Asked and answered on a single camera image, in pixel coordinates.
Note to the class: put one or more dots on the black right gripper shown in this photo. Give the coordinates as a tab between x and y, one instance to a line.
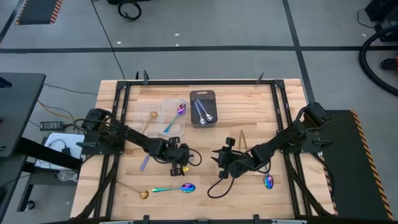
234	161

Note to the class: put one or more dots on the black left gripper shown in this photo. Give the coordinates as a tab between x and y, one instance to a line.
173	155

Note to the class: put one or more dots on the rainbow metal spoon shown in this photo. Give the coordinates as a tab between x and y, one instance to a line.
269	182
181	109
188	188

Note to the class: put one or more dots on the clear plastic bin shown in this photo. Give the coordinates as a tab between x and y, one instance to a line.
169	109
140	124

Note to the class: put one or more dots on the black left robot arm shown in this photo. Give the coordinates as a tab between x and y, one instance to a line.
133	137

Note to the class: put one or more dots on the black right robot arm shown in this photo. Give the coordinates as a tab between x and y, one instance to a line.
289	132

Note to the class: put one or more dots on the grey plastic bin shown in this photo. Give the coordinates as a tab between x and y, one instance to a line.
194	123

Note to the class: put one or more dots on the white paper sheet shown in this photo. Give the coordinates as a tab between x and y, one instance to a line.
73	140

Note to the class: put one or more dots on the clear glass bottle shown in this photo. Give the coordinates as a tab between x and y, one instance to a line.
66	176

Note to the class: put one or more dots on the large black striped-edge mat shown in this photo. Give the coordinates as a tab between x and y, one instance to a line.
348	171

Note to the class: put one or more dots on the black power adapter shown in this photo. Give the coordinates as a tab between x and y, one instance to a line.
51	125

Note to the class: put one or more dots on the black caster wheel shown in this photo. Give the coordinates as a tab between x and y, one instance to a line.
30	206

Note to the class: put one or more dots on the black desk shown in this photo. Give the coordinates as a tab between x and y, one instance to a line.
18	109

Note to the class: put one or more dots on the orange and black device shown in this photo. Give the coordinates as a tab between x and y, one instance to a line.
390	63

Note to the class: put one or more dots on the small black striped-edge mat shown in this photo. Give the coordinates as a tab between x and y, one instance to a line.
37	11

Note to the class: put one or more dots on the black equipment box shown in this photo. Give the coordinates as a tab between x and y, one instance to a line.
385	18

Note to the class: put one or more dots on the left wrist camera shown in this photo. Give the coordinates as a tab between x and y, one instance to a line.
186	154

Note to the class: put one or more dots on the black frame clamp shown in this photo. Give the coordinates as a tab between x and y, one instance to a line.
256	219
145	77
260	79
137	75
145	219

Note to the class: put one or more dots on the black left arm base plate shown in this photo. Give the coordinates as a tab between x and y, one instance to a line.
102	151

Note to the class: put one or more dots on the black aluminium table frame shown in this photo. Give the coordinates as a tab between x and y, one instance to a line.
202	82

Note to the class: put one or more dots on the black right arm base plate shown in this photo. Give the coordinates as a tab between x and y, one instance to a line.
308	148

